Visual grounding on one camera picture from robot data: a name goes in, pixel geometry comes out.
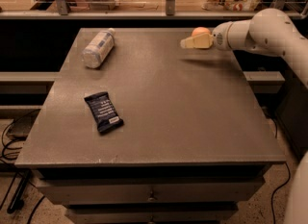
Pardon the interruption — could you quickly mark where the orange fruit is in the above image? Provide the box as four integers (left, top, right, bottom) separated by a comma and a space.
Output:
192, 27, 211, 37

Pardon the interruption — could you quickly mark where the dark blue snack bar wrapper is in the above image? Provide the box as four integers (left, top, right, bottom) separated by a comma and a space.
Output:
84, 91, 124, 134

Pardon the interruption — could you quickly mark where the grey side bench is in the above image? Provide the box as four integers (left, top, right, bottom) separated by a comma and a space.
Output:
0, 72, 59, 94

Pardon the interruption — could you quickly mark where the black floor cables left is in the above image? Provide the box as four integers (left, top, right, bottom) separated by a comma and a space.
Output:
0, 109, 46, 224

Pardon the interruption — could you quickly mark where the metal shelf rail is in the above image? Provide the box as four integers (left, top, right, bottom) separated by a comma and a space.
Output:
0, 0, 308, 21

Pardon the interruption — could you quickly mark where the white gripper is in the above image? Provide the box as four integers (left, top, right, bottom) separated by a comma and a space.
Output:
180, 22, 239, 51

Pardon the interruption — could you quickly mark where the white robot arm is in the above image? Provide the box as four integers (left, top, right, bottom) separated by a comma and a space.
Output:
180, 8, 308, 224

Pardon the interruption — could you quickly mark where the clear plastic water bottle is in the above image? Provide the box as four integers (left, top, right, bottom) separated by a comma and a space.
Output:
82, 28, 116, 68

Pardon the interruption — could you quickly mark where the black floor cable right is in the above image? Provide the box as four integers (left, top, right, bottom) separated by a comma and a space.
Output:
269, 162, 292, 224

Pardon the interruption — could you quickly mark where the grey drawer cabinet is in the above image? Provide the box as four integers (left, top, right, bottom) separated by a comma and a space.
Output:
16, 29, 285, 224

